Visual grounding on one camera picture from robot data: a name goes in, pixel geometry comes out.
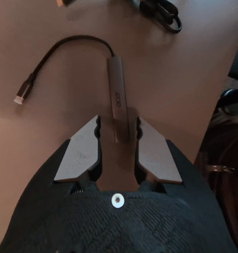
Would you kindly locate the small tan object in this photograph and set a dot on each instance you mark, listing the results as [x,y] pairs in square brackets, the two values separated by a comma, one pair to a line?
[60,2]

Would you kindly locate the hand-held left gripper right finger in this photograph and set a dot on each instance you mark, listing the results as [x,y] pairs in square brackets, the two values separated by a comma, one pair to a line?
[156,156]

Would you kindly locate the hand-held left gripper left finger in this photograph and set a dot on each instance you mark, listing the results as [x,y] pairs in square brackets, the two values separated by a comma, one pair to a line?
[79,152]

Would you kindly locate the black office chair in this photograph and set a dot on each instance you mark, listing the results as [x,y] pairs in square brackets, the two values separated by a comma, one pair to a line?
[237,59]

